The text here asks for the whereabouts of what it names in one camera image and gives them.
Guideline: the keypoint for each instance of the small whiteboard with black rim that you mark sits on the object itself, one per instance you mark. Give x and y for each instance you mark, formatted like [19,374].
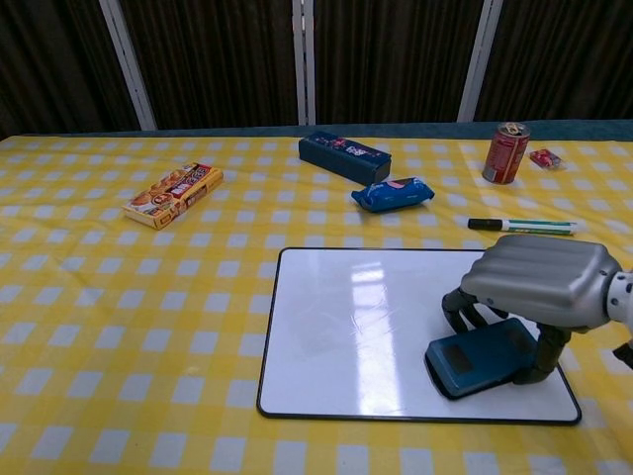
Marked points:
[346,346]

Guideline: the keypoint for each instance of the white partition frame post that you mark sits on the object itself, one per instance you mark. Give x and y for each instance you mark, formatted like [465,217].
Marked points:
[304,59]
[127,64]
[479,59]

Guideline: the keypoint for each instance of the blue whiteboard eraser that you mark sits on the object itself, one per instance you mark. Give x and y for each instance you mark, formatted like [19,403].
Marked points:
[475,361]

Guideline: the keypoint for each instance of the red soda can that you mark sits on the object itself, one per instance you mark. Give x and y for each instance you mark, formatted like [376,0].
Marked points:
[503,156]

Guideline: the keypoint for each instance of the yellow orange snack box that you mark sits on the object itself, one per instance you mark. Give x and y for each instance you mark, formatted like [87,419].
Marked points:
[170,197]

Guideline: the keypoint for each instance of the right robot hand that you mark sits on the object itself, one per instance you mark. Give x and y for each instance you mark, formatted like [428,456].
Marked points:
[539,282]

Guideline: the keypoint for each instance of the small red snack packet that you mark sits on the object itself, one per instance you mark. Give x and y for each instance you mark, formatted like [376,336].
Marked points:
[545,159]

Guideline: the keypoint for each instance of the blue padded table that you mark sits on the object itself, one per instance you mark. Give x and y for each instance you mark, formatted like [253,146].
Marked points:
[569,128]

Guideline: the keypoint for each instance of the yellow white checked tablecloth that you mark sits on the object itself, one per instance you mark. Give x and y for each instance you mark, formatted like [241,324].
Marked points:
[123,321]

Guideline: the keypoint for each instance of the dark blue rectangular box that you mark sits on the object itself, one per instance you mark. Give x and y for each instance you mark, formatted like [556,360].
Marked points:
[341,154]

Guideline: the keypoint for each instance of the white marker with black cap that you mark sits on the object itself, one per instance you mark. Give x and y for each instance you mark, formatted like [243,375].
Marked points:
[524,226]

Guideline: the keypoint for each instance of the blue cookie packet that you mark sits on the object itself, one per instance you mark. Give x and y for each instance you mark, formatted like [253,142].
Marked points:
[393,194]

